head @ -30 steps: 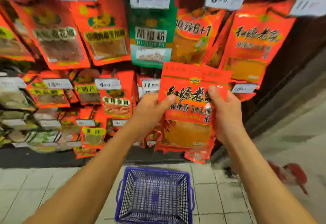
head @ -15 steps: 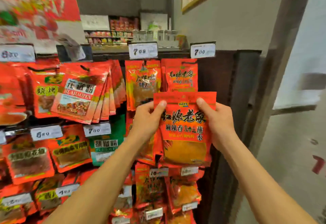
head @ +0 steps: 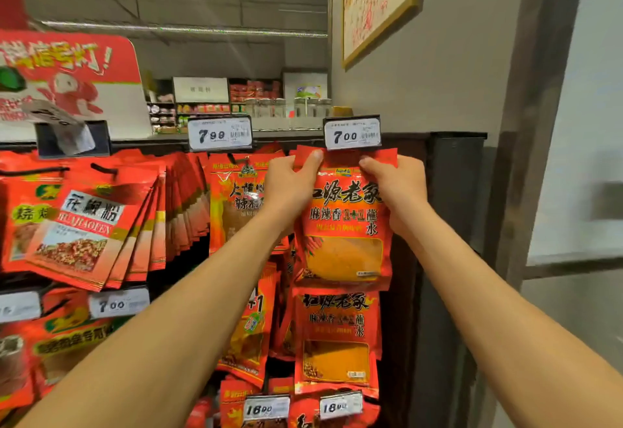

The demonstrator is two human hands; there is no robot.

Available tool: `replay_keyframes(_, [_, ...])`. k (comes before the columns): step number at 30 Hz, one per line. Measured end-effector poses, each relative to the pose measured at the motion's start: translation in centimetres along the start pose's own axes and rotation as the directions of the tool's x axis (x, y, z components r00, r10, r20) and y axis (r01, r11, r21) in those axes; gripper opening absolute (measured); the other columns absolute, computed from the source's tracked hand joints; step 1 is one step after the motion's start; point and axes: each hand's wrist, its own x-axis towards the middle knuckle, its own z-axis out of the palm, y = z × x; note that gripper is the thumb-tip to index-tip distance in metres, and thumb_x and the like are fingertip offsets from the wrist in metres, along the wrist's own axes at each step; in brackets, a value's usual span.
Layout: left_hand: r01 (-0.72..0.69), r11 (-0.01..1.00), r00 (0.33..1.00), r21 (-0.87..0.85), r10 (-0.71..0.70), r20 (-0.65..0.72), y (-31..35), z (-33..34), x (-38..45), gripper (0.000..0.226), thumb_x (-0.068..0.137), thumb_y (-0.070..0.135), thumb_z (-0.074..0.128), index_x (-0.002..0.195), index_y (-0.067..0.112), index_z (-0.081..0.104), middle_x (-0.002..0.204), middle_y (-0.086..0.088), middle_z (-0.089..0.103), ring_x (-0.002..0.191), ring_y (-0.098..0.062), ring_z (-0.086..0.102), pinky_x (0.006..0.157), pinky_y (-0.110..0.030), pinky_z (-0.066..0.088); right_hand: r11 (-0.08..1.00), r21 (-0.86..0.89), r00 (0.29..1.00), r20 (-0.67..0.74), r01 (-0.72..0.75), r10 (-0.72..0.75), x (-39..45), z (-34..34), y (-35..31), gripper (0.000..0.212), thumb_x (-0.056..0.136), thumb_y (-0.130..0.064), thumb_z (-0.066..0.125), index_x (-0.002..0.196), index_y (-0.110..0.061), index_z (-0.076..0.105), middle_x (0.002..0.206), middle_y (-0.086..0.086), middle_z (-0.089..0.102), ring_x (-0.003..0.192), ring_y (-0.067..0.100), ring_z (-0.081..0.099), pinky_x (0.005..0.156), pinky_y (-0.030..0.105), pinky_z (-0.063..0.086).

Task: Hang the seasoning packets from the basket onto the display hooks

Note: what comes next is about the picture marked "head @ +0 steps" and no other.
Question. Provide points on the person's right hand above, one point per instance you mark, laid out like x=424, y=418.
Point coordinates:
x=399, y=194

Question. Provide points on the huajiao powder packets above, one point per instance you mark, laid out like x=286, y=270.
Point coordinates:
x=88, y=233

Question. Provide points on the rows of hanging red packets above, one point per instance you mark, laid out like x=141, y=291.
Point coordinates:
x=336, y=335

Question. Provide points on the red barbecue dip seasoning packet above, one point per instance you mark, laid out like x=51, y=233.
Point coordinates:
x=19, y=228

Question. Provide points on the red white promotion sign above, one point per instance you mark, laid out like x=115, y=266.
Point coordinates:
x=78, y=77

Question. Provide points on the white picture poster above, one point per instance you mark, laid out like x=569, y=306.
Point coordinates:
x=305, y=87

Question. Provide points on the chili powder packet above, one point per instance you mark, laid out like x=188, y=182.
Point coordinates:
x=239, y=204

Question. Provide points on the hanging display of seasoning packets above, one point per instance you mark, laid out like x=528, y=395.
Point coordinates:
x=220, y=132

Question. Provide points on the person's right forearm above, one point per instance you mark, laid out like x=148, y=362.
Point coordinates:
x=506, y=335

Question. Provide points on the person's left hand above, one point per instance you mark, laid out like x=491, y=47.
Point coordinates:
x=290, y=189

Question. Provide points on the metal ceiling rail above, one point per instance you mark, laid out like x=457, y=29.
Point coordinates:
x=195, y=29

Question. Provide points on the distant shelf goods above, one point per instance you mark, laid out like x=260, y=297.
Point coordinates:
x=253, y=101

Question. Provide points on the hongyuan dip packet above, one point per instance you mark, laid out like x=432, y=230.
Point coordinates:
x=346, y=247

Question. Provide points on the person's left forearm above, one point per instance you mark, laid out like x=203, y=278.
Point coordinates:
x=146, y=355

